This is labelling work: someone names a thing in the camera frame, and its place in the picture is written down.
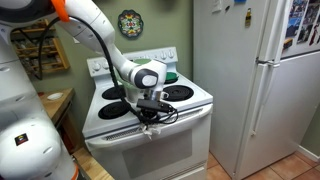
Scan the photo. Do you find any wooden wall spice rack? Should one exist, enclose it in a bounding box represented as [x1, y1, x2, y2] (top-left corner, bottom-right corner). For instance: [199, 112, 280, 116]
[9, 18, 71, 76]

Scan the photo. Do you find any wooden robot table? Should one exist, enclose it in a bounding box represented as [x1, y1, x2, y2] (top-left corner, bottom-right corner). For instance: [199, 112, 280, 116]
[71, 146, 116, 180]

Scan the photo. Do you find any white freezer door handle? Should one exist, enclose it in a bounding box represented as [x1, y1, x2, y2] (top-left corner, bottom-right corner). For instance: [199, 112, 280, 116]
[255, 0, 288, 65]

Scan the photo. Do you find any white paper note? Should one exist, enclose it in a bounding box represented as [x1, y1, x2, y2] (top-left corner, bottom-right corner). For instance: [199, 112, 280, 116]
[211, 0, 223, 14]

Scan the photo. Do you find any small white dish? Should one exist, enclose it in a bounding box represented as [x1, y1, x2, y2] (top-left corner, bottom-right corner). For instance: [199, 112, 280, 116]
[46, 92, 64, 102]

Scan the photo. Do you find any dark fridge photo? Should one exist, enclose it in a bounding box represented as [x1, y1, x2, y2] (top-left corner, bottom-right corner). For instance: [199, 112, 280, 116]
[297, 3, 320, 44]

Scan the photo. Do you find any large black coil burner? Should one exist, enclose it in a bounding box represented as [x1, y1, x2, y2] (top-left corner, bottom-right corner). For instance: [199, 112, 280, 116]
[159, 84, 195, 103]
[101, 84, 127, 101]

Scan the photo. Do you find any red figure fridge magnet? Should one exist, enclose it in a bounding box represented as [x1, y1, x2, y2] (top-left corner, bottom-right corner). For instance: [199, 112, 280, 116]
[309, 23, 320, 46]

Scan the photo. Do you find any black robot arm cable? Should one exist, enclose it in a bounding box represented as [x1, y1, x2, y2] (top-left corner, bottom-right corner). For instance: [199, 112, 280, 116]
[36, 14, 179, 126]

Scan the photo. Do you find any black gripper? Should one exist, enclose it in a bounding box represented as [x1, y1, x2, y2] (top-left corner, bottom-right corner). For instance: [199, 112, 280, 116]
[141, 109, 160, 129]

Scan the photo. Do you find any small yellow fridge magnet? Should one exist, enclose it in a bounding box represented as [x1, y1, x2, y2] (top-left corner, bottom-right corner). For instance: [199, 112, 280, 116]
[283, 37, 294, 50]

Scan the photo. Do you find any wooden side table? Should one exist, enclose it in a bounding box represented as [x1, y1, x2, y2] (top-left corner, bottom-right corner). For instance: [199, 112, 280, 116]
[36, 87, 83, 154]

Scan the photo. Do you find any oven door glass window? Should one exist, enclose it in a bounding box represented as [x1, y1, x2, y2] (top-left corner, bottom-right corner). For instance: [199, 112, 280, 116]
[121, 129, 194, 179]

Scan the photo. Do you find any yellow black fridge magnet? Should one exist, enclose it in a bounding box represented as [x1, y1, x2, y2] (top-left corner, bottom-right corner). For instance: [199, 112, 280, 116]
[244, 8, 253, 28]

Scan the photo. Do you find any white paper towel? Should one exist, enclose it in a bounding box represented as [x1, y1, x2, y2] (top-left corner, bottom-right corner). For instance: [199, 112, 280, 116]
[138, 123, 163, 140]

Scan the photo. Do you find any white fridge door handle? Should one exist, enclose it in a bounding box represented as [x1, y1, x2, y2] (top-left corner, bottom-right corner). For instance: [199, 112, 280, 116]
[250, 61, 282, 137]

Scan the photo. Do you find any white oven door handle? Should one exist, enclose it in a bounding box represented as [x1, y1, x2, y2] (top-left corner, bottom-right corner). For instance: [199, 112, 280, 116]
[84, 103, 214, 149]

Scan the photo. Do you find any colourful decorative wall plate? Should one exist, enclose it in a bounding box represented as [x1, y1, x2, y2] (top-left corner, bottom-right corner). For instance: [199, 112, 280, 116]
[117, 9, 145, 39]

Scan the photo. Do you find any white stove bottom drawer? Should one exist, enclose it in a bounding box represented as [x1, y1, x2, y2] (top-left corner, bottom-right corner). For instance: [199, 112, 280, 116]
[159, 161, 209, 180]

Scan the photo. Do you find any blue landscape fridge photo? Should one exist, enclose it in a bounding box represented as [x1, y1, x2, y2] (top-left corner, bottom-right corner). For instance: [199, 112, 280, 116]
[285, 0, 308, 38]

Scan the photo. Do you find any white refrigerator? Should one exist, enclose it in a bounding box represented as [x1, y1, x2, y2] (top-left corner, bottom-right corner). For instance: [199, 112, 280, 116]
[192, 0, 320, 180]

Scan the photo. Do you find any green round lid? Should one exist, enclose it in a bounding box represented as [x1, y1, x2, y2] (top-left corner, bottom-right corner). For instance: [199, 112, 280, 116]
[164, 71, 180, 83]

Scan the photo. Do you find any white electric stove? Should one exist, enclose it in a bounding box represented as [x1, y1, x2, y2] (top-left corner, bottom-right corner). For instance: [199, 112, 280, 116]
[81, 46, 214, 180]

